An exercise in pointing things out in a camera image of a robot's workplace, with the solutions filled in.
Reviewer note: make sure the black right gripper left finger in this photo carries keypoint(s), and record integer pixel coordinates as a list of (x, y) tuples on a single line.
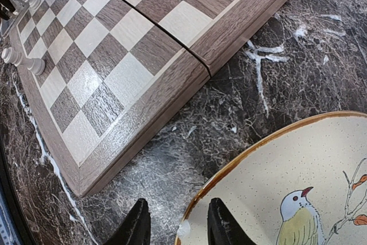
[(135, 228)]

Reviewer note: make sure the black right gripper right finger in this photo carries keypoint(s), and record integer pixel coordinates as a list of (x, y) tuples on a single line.
[(222, 226)]

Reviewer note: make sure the wooden chess board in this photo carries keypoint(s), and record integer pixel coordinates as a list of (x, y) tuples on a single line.
[(117, 70)]

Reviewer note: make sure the round bird pattern plate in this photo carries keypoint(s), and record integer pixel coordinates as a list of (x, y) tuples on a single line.
[(323, 155)]

